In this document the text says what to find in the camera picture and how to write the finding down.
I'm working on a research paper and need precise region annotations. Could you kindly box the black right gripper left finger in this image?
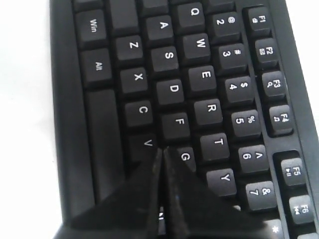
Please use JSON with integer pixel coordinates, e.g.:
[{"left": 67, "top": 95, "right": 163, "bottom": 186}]
[{"left": 54, "top": 148, "right": 162, "bottom": 239}]

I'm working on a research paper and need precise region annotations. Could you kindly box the black Acer keyboard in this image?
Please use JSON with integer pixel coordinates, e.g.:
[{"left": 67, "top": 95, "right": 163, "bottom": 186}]
[{"left": 49, "top": 0, "right": 319, "bottom": 239}]

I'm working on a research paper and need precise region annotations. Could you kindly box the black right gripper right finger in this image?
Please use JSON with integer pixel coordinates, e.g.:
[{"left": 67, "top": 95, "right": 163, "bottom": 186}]
[{"left": 163, "top": 147, "right": 268, "bottom": 239}]

